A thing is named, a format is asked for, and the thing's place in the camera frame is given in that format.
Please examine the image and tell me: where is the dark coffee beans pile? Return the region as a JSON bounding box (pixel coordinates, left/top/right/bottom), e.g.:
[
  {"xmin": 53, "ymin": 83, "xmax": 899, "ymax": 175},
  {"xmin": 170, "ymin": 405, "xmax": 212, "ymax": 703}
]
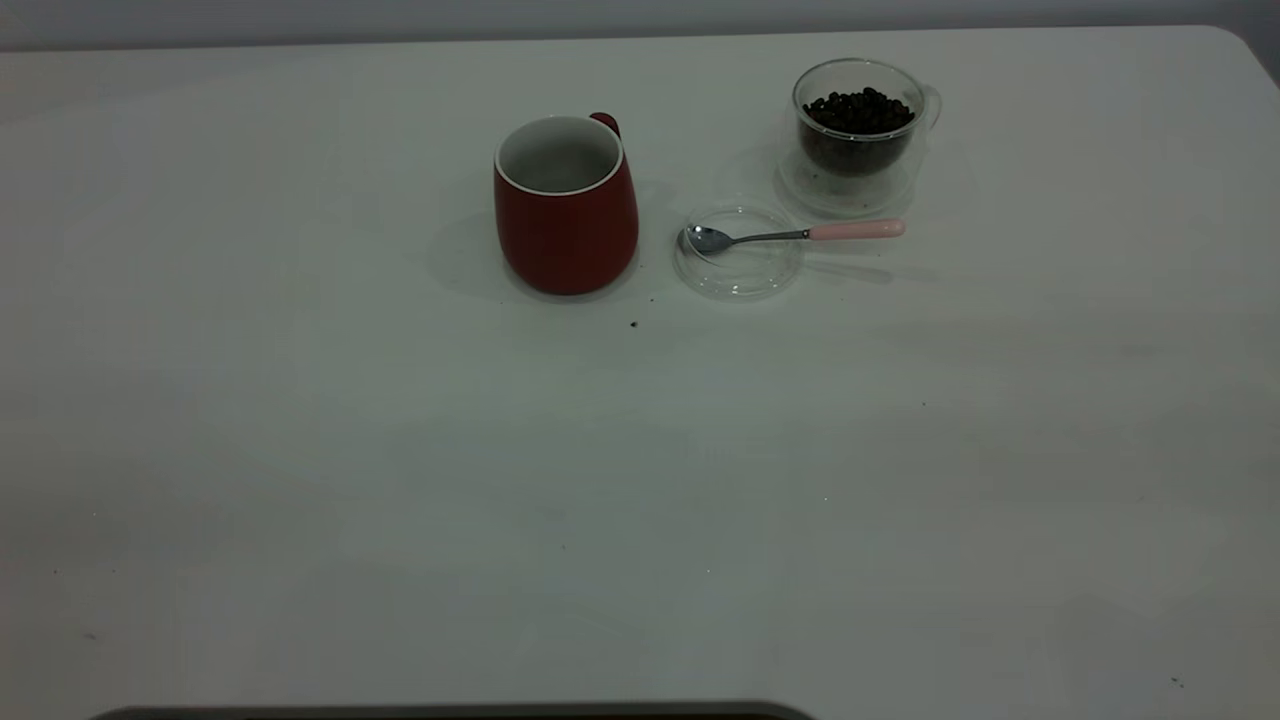
[{"xmin": 800, "ymin": 87, "xmax": 917, "ymax": 179}]

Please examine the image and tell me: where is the red ceramic mug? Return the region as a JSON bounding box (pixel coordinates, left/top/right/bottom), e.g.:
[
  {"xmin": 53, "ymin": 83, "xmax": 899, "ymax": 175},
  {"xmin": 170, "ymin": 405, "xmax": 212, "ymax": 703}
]
[{"xmin": 492, "ymin": 111, "xmax": 641, "ymax": 297}]

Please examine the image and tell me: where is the clear glass cup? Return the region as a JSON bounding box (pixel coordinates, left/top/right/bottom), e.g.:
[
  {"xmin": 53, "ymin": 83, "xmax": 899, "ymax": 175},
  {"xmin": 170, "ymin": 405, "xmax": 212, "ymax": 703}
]
[{"xmin": 778, "ymin": 57, "xmax": 943, "ymax": 219}]

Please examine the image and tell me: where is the pink handled metal spoon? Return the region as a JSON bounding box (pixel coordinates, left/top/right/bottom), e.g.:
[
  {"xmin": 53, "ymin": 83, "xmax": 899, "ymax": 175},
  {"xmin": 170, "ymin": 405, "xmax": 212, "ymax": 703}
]
[{"xmin": 680, "ymin": 219, "xmax": 907, "ymax": 256}]

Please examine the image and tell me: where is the clear glass lid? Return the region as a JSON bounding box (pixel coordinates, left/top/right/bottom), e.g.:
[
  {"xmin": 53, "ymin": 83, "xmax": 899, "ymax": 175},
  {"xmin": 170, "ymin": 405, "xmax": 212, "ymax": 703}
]
[{"xmin": 672, "ymin": 200, "xmax": 807, "ymax": 301}]

